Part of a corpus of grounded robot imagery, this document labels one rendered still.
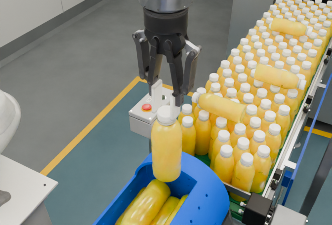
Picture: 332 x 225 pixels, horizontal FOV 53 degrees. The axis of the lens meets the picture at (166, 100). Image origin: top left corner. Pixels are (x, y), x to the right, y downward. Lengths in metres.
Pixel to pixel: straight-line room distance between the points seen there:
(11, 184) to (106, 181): 1.29
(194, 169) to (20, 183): 0.61
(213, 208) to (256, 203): 0.27
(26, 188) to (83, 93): 2.12
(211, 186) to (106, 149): 1.82
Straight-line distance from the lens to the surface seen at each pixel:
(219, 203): 0.92
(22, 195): 1.20
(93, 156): 2.62
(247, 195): 1.19
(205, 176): 0.90
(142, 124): 1.26
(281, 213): 1.31
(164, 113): 0.69
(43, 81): 3.53
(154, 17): 0.54
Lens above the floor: 1.91
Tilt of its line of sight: 39 degrees down
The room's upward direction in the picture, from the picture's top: straight up
